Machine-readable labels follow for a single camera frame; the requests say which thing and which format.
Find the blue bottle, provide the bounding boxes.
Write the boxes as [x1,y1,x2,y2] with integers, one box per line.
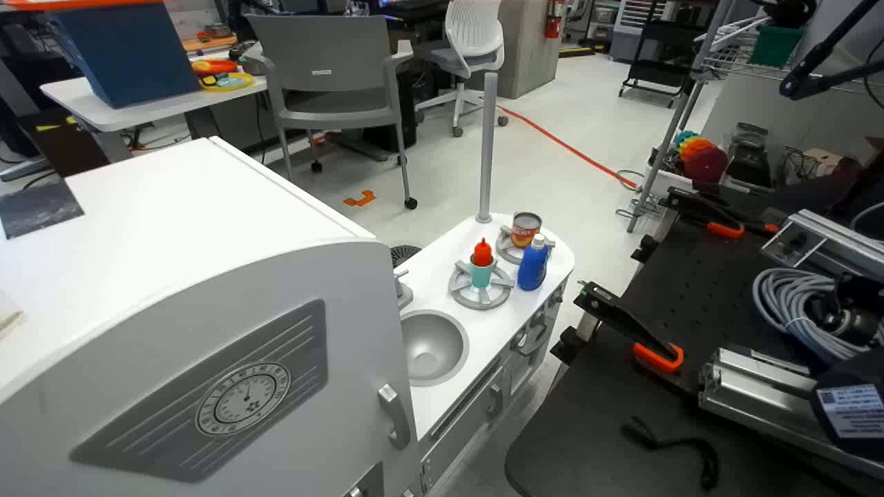
[514,235,558,293]

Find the coiled grey cable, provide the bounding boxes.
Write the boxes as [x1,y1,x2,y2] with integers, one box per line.
[749,265,873,367]

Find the black wheeled cart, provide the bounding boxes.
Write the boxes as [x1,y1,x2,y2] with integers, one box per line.
[615,0,731,110]

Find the orange labelled tin can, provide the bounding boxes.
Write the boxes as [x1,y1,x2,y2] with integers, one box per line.
[507,210,546,252]

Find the grey office chair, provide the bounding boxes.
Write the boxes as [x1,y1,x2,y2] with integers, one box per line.
[243,11,423,214]

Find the orange and yellow toys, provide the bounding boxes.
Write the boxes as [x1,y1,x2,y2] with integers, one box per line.
[188,56,256,95]

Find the grey upright pole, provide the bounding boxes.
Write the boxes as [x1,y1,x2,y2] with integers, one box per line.
[473,69,502,228]

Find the dark glass jar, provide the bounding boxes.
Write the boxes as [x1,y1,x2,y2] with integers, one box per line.
[723,121,775,188]

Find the white toy kitchen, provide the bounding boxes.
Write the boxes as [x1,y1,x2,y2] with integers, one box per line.
[0,135,577,497]

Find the red fire extinguisher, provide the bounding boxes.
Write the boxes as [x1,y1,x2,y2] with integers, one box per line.
[542,0,566,43]

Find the grey cabinet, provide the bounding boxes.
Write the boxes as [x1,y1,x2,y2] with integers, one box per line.
[495,0,564,101]

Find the long black orange clamp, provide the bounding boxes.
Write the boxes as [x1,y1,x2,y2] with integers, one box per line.
[550,279,691,378]

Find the orange floor cable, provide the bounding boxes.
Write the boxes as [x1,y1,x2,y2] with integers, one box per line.
[499,105,640,195]

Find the grey toy sink bowl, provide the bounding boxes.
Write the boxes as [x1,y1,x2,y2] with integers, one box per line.
[401,309,473,389]

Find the black device with label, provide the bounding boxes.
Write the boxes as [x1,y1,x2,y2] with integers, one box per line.
[805,346,884,455]

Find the black hook tool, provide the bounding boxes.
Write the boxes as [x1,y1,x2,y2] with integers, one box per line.
[620,417,723,494]

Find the short black orange clamp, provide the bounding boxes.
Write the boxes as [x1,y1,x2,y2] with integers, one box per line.
[658,188,785,247]

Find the aluminium extrusion bar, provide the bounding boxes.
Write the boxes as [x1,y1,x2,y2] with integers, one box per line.
[760,208,884,284]

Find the green box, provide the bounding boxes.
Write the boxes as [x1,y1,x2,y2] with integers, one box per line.
[749,23,805,69]

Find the teal bottle with red cap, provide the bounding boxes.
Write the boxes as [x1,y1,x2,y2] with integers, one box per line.
[466,237,499,290]

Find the black camera boom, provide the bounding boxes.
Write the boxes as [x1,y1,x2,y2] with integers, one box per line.
[775,0,884,103]

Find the metal tripod stand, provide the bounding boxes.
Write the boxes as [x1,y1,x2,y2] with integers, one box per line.
[624,0,769,235]

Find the white work table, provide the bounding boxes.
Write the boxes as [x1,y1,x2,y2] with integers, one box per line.
[39,40,269,166]

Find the rainbow coloured toy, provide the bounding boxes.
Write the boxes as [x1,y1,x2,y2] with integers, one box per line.
[669,131,731,195]

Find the aluminium extrusion rail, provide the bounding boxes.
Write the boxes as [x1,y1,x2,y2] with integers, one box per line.
[692,346,884,483]

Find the blue box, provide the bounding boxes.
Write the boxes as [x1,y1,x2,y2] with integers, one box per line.
[43,0,205,110]

